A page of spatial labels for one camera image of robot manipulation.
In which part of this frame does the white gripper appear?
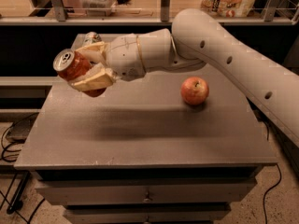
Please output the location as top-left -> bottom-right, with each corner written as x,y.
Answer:
68,34 -> 146,91

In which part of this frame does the red coke can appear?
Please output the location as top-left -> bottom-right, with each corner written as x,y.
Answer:
53,49 -> 93,91

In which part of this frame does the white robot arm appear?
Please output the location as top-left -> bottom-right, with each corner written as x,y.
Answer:
69,8 -> 299,146

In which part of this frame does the silver soda can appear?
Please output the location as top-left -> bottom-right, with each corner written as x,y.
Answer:
82,32 -> 101,46

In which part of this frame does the clear plastic container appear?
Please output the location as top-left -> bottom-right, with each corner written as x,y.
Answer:
80,0 -> 116,17

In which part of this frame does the red apple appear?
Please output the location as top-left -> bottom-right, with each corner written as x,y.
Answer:
180,77 -> 209,105

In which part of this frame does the black power adapter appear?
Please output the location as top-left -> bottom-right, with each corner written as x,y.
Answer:
6,119 -> 34,142

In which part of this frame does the grey cabinet with drawers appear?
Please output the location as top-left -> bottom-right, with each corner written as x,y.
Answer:
16,66 -> 277,224

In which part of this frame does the round drawer knob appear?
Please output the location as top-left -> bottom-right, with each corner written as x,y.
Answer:
143,193 -> 152,203

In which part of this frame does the black metal stand leg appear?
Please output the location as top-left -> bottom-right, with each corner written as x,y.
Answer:
7,172 -> 30,215

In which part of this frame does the black cables left floor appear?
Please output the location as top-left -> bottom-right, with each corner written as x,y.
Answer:
0,112 -> 46,224

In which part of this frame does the grey metal shelf rail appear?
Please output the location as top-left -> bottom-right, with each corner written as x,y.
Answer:
0,0 -> 299,26

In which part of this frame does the black cable right floor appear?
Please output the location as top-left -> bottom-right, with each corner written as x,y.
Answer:
262,163 -> 282,224

